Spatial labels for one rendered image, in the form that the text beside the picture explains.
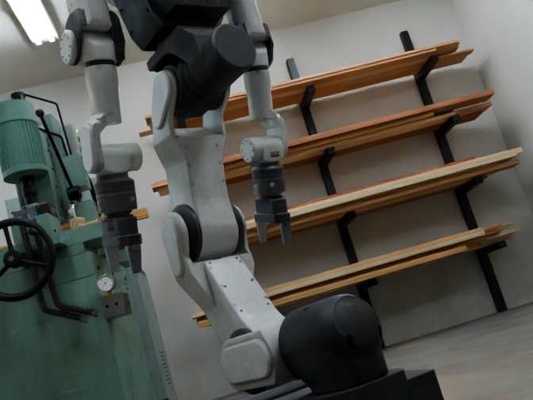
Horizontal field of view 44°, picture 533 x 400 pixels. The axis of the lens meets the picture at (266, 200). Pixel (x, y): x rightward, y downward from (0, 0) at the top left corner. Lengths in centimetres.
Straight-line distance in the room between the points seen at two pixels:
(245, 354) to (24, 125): 170
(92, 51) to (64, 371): 134
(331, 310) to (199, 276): 42
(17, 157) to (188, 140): 129
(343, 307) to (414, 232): 408
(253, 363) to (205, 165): 50
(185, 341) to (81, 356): 255
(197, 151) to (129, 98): 384
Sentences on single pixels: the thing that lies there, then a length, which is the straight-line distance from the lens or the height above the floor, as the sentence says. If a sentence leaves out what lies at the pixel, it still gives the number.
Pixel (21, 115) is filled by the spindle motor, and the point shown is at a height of 143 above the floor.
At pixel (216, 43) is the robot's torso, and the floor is 94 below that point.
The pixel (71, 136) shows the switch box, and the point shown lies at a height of 142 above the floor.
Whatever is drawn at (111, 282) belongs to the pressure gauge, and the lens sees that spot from 244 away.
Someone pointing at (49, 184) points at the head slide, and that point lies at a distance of 290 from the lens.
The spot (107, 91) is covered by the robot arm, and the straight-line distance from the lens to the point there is 152.
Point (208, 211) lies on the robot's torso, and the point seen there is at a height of 64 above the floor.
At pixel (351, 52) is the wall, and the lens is 566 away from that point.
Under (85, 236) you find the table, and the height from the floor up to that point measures 86.
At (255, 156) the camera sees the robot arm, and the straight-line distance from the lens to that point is 173.
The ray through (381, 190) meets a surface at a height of 107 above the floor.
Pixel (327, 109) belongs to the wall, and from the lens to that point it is 542.
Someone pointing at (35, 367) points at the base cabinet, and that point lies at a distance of 257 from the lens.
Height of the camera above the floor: 32
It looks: 11 degrees up
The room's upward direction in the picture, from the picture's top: 16 degrees counter-clockwise
